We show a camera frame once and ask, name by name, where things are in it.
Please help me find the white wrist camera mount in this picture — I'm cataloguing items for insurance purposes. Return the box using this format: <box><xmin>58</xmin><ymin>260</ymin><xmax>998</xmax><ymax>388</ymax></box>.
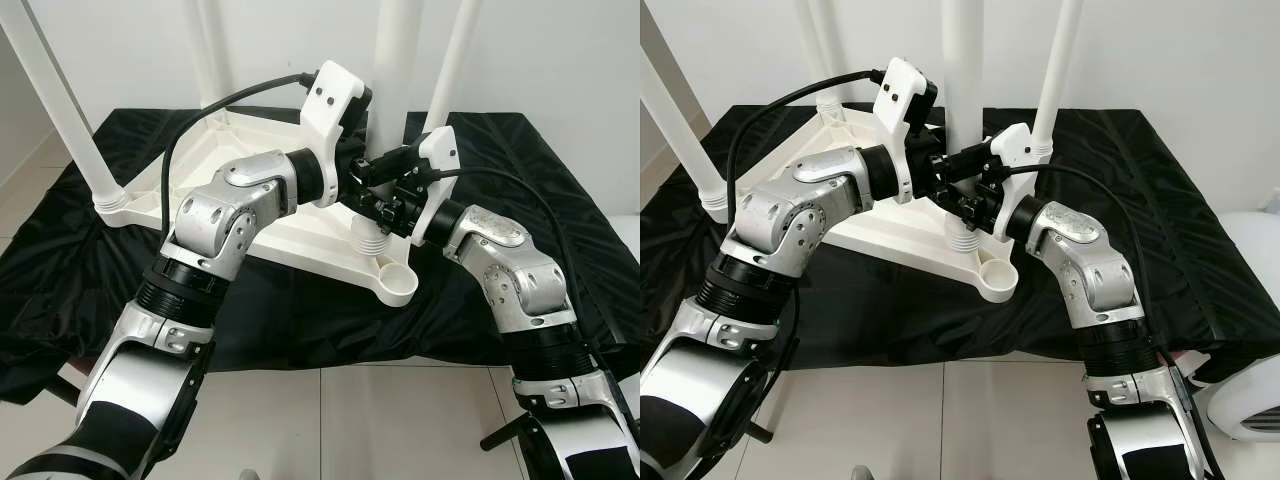
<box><xmin>300</xmin><ymin>60</ymin><xmax>373</xmax><ymax>209</ymax></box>
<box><xmin>990</xmin><ymin>122</ymin><xmax>1037</xmax><ymax>239</ymax></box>
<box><xmin>873</xmin><ymin>57</ymin><xmax>939</xmax><ymax>206</ymax></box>
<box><xmin>418</xmin><ymin>125</ymin><xmax>461</xmax><ymax>241</ymax></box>

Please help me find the black cloth table cover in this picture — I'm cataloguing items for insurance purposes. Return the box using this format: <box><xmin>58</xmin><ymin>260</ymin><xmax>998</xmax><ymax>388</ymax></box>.
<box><xmin>640</xmin><ymin>100</ymin><xmax>1280</xmax><ymax>386</ymax></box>
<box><xmin>0</xmin><ymin>105</ymin><xmax>641</xmax><ymax>406</ymax></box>

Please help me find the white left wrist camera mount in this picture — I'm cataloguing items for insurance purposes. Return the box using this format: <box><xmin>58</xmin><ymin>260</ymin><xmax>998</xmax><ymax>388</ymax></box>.
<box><xmin>300</xmin><ymin>60</ymin><xmax>373</xmax><ymax>209</ymax></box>
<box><xmin>873</xmin><ymin>57</ymin><xmax>939</xmax><ymax>206</ymax></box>

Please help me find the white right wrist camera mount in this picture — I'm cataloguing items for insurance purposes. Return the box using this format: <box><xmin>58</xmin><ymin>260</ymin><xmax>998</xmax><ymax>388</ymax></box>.
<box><xmin>418</xmin><ymin>125</ymin><xmax>461</xmax><ymax>241</ymax></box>
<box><xmin>990</xmin><ymin>122</ymin><xmax>1037</xmax><ymax>239</ymax></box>

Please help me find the white plastic children table top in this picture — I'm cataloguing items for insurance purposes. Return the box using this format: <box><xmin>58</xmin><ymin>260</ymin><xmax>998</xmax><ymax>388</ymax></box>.
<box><xmin>92</xmin><ymin>105</ymin><xmax>419</xmax><ymax>309</ymax></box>
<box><xmin>815</xmin><ymin>100</ymin><xmax>1019</xmax><ymax>306</ymax></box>

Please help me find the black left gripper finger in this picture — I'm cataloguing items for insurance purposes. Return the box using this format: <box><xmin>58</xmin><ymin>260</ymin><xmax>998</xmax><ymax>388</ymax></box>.
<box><xmin>362</xmin><ymin>148</ymin><xmax>421</xmax><ymax>189</ymax></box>
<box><xmin>942</xmin><ymin>143</ymin><xmax>1001</xmax><ymax>184</ymax></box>

